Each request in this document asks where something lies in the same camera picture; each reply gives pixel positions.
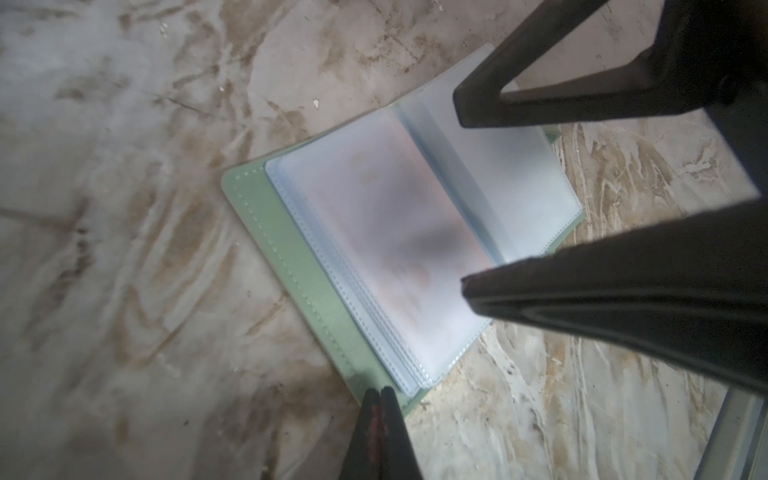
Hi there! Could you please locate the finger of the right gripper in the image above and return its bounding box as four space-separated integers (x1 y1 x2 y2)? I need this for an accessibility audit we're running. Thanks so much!
462 199 767 395

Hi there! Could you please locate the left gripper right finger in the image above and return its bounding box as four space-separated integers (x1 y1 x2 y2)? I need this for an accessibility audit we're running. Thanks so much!
382 387 423 480

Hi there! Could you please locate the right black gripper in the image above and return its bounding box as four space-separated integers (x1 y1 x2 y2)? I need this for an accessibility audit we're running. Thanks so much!
453 1 767 195

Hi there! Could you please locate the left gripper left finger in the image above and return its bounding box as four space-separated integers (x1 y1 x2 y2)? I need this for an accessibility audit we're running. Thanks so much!
339 389 380 480

